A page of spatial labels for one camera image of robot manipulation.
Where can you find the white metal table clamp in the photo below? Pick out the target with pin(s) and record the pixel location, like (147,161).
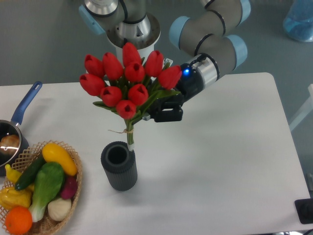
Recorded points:
(168,62)

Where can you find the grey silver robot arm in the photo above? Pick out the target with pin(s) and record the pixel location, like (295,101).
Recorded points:
(214,52)

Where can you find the red tulip bouquet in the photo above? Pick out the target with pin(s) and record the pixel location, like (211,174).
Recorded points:
(129,87)

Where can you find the small yellow banana pepper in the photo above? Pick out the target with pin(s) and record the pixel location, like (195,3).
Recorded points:
(13,175)

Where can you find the orange fruit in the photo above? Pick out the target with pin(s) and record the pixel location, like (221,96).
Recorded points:
(18,221)

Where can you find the green bok choy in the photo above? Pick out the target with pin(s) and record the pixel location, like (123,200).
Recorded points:
(48,183)

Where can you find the purple red radish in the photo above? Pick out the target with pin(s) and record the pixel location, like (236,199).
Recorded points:
(69,189)

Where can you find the white garlic bulb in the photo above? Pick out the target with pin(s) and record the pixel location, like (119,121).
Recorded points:
(59,208)

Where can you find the brown bread roll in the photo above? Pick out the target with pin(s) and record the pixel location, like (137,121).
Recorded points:
(9,144)

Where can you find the black device at edge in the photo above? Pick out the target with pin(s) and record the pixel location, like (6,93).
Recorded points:
(304,208)

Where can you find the white frame bar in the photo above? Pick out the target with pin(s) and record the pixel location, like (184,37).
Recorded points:
(303,111)

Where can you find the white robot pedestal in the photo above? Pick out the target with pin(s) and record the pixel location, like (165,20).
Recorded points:
(143,35)

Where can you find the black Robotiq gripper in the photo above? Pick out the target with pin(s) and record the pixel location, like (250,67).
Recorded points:
(183,79)

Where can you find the blue handled saucepan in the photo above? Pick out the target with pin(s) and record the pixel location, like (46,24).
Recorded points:
(12,127)

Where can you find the blue translucent bag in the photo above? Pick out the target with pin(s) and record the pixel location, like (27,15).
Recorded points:
(298,24)

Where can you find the dark green cucumber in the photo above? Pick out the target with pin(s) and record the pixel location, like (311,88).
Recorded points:
(29,175)

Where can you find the yellow squash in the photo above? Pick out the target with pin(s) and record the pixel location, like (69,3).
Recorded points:
(53,152)

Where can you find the dark grey ribbed vase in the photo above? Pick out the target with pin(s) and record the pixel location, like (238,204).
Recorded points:
(119,164)

